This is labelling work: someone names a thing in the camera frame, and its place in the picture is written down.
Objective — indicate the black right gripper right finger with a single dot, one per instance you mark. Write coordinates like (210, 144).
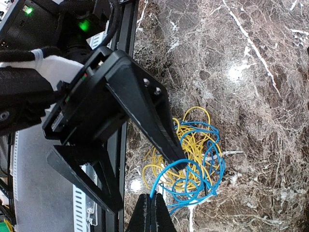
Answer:
(160, 218)

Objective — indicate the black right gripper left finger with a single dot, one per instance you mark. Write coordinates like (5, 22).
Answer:
(141, 217)

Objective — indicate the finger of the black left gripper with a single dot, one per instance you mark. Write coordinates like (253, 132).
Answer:
(68, 161)
(146, 102)

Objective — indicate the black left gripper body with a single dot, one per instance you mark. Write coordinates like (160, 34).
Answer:
(88, 112)

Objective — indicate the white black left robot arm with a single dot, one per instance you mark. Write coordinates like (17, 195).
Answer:
(72, 24)

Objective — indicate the white slotted cable duct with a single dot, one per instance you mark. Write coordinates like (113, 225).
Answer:
(44, 200)

